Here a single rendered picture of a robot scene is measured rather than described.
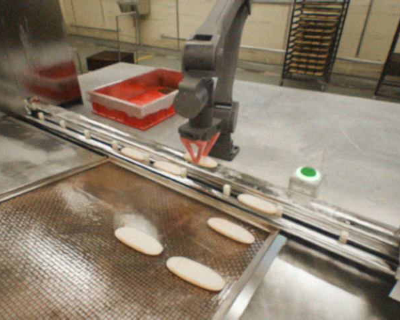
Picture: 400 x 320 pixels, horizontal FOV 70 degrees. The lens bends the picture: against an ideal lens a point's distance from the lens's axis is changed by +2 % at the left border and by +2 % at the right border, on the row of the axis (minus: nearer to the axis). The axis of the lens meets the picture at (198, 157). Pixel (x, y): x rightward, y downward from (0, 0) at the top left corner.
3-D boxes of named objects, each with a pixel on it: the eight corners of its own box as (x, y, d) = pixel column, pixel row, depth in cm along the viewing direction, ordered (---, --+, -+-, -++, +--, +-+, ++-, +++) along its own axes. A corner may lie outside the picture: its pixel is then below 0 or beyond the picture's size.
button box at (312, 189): (318, 204, 79) (328, 171, 73) (311, 221, 74) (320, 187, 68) (289, 193, 83) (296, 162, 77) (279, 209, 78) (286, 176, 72)
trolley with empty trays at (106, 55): (144, 77, 450) (137, 11, 400) (125, 89, 401) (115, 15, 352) (107, 73, 466) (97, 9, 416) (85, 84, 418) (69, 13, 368)
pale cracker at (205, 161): (220, 163, 72) (220, 159, 71) (212, 170, 69) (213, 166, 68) (188, 152, 76) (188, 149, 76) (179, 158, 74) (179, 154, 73)
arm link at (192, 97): (225, 47, 59) (186, 44, 61) (211, 57, 49) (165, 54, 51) (222, 102, 65) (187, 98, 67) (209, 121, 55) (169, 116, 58)
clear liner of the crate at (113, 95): (212, 96, 141) (213, 76, 136) (143, 133, 107) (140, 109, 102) (161, 83, 157) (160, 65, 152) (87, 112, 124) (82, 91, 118)
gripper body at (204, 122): (222, 127, 70) (224, 98, 67) (200, 142, 63) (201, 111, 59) (200, 121, 73) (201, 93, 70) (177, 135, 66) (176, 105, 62)
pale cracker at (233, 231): (257, 237, 55) (258, 232, 55) (249, 247, 52) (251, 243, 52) (213, 216, 60) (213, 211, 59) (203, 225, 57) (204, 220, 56)
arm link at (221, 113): (231, 132, 94) (215, 130, 96) (233, 103, 89) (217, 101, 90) (225, 145, 87) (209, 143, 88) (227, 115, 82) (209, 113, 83)
